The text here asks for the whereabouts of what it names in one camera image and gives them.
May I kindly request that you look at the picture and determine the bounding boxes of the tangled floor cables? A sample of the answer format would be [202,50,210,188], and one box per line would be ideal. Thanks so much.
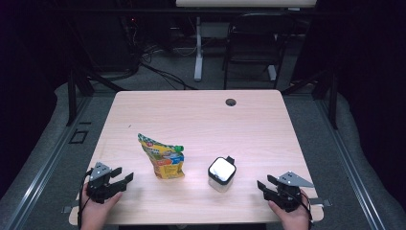
[137,41,197,63]

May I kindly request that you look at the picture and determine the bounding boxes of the black metal stand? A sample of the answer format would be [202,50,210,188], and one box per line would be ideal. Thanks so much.
[281,68,339,130]
[65,68,127,127]

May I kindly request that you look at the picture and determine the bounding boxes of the grey tape piece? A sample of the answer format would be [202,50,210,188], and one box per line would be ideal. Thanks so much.
[61,200,80,215]
[307,197,333,207]

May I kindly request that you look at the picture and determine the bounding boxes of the person's right hand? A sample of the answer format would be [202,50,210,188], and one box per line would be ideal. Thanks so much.
[267,190,313,226]

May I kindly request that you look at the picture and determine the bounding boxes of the clear square container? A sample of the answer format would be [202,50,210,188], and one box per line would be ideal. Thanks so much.
[208,176,236,194]

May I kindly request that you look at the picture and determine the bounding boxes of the person's left hand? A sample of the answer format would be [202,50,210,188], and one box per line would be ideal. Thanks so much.
[79,183,124,226]

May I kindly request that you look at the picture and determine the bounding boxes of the yellow spouted pouch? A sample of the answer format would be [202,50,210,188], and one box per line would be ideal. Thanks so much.
[137,132,186,180]

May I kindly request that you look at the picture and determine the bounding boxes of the black folding chair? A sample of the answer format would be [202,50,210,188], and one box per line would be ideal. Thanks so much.
[222,12,296,90]

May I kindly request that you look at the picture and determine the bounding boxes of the aluminium floor rail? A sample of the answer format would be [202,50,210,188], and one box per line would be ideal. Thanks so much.
[0,95,94,230]
[315,99,387,230]

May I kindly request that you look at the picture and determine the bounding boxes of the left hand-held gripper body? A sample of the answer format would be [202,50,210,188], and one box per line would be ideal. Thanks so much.
[85,161,124,205]

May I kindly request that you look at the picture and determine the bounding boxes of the black floor cable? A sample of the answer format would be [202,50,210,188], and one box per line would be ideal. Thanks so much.
[140,61,197,91]

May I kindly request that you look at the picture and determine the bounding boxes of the dark equipment case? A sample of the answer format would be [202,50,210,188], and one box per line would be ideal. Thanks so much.
[76,12,142,73]

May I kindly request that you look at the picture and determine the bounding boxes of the white desk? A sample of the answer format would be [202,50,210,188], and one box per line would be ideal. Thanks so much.
[175,0,318,82]

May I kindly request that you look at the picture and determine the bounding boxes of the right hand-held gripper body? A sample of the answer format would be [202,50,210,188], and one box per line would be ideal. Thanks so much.
[264,171,315,214]

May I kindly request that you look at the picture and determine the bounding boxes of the right hand-held gripper cable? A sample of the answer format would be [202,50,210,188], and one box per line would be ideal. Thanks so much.
[298,190,314,229]

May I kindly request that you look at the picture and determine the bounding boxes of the left hand-held gripper cable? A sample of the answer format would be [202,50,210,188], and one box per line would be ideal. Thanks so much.
[77,169,94,230]

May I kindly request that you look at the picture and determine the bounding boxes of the hand-held gripper cable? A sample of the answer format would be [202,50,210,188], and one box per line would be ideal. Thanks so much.
[77,169,94,230]
[298,190,314,229]

